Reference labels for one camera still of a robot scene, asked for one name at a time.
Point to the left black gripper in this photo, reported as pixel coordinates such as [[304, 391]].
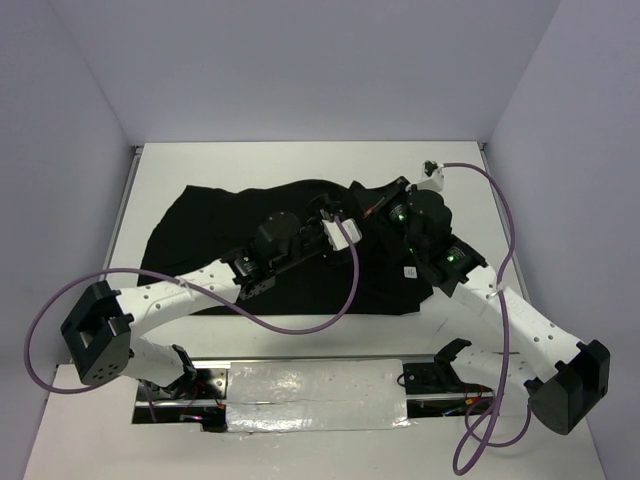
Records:
[[318, 208]]

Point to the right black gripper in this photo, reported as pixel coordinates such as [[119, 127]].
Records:
[[374, 201]]

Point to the black long sleeve shirt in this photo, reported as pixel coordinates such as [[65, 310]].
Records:
[[203, 224]]

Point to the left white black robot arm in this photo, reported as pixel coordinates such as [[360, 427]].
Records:
[[106, 329]]

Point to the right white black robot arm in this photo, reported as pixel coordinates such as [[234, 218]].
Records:
[[568, 376]]

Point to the shiny silver tape sheet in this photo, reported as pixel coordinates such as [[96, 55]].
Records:
[[339, 395]]

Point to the white foam front board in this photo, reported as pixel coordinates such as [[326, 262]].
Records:
[[93, 436]]

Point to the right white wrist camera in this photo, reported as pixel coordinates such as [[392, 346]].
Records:
[[432, 177]]

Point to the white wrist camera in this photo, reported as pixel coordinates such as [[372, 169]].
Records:
[[340, 238], [432, 177]]

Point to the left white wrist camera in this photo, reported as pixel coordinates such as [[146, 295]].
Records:
[[340, 238]]

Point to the right aluminium table rail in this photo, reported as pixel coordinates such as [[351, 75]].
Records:
[[510, 250]]

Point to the aluminium table rail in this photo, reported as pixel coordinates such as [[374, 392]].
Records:
[[131, 176], [510, 250]]

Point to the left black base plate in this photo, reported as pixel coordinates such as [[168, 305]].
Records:
[[195, 383]]

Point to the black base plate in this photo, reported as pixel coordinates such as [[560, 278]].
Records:
[[424, 376], [195, 383]]

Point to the left aluminium table rail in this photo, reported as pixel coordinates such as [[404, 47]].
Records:
[[131, 176]]

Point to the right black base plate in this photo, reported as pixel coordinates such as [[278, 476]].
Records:
[[424, 376]]

